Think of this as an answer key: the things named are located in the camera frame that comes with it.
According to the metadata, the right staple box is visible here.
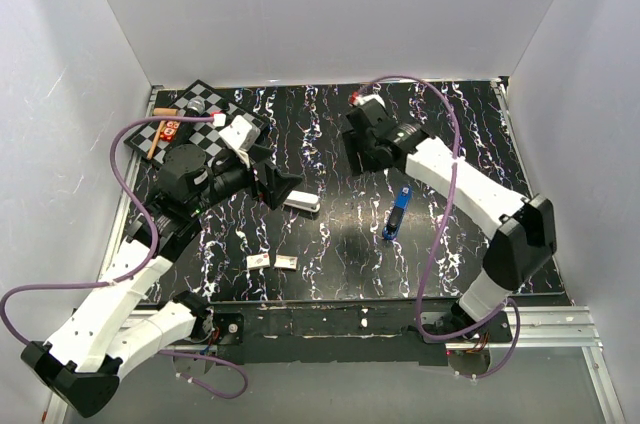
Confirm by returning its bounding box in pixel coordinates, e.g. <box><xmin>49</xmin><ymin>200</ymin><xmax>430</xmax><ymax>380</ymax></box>
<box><xmin>274</xmin><ymin>255</ymin><xmax>298</xmax><ymax>270</ymax></box>

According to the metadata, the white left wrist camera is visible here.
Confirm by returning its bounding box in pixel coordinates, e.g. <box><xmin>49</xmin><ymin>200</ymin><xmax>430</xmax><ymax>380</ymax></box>
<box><xmin>219</xmin><ymin>115</ymin><xmax>261</xmax><ymax>168</ymax></box>

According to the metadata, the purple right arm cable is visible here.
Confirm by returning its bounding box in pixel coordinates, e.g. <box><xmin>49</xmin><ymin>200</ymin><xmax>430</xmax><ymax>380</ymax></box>
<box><xmin>357</xmin><ymin>74</ymin><xmax>522</xmax><ymax>380</ymax></box>

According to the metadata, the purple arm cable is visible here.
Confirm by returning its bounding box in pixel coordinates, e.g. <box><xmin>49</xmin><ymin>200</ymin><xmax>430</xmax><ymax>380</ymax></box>
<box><xmin>357</xmin><ymin>74</ymin><xmax>522</xmax><ymax>380</ymax></box>
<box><xmin>0</xmin><ymin>111</ymin><xmax>250</xmax><ymax>400</ymax></box>

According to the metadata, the blue stapler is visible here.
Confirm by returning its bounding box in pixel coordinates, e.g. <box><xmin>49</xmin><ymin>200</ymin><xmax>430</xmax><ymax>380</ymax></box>
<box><xmin>382</xmin><ymin>186</ymin><xmax>412</xmax><ymax>240</ymax></box>

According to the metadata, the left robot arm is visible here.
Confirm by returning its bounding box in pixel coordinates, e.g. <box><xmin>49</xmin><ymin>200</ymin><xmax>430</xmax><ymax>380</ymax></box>
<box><xmin>21</xmin><ymin>144</ymin><xmax>302</xmax><ymax>418</ymax></box>

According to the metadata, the white stapler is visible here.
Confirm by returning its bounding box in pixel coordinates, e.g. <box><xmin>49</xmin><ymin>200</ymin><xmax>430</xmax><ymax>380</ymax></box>
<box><xmin>283</xmin><ymin>190</ymin><xmax>320</xmax><ymax>213</ymax></box>

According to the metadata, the red toy block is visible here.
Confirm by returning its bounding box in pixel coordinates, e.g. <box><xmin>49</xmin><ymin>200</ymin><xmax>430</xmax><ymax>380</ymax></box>
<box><xmin>159</xmin><ymin>121</ymin><xmax>180</xmax><ymax>142</ymax></box>

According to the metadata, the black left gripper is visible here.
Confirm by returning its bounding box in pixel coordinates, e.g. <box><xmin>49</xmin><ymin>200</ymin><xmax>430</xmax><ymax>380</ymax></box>
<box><xmin>189</xmin><ymin>144</ymin><xmax>303</xmax><ymax>215</ymax></box>

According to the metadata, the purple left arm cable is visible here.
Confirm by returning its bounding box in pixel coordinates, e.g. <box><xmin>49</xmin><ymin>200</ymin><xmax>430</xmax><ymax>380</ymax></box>
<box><xmin>0</xmin><ymin>111</ymin><xmax>250</xmax><ymax>400</ymax></box>

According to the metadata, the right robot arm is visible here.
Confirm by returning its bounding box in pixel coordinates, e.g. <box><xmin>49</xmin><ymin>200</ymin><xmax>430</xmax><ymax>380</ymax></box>
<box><xmin>342</xmin><ymin>94</ymin><xmax>557</xmax><ymax>342</ymax></box>

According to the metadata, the black white chessboard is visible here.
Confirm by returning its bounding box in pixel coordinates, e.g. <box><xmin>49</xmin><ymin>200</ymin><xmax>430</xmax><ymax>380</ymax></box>
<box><xmin>124</xmin><ymin>80</ymin><xmax>270</xmax><ymax>159</ymax></box>

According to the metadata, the wooden mallet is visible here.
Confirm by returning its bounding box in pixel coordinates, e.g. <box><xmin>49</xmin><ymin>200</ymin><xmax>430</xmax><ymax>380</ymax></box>
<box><xmin>147</xmin><ymin>108</ymin><xmax>178</xmax><ymax>160</ymax></box>

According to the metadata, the black microphone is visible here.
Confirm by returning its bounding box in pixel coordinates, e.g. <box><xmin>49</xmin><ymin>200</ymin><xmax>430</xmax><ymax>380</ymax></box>
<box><xmin>184</xmin><ymin>98</ymin><xmax>206</xmax><ymax>117</ymax></box>

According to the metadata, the staple box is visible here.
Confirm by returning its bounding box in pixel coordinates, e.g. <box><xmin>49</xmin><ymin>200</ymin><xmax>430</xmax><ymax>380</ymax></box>
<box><xmin>274</xmin><ymin>255</ymin><xmax>298</xmax><ymax>270</ymax></box>
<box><xmin>246</xmin><ymin>253</ymin><xmax>271</xmax><ymax>271</ymax></box>

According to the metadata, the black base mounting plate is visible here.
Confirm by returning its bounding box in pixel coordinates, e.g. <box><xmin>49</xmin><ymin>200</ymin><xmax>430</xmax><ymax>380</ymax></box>
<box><xmin>154</xmin><ymin>298</ymin><xmax>506</xmax><ymax>368</ymax></box>

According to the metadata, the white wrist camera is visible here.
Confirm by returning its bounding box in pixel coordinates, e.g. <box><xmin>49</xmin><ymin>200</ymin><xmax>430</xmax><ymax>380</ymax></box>
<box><xmin>349</xmin><ymin>91</ymin><xmax>386</xmax><ymax>108</ymax></box>
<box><xmin>219</xmin><ymin>115</ymin><xmax>261</xmax><ymax>168</ymax></box>

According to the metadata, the left staple box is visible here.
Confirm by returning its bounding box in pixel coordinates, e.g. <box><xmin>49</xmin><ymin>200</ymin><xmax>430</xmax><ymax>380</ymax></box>
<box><xmin>246</xmin><ymin>253</ymin><xmax>271</xmax><ymax>271</ymax></box>

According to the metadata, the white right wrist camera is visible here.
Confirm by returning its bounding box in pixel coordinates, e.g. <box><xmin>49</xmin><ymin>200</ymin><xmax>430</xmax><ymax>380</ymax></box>
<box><xmin>349</xmin><ymin>91</ymin><xmax>386</xmax><ymax>108</ymax></box>

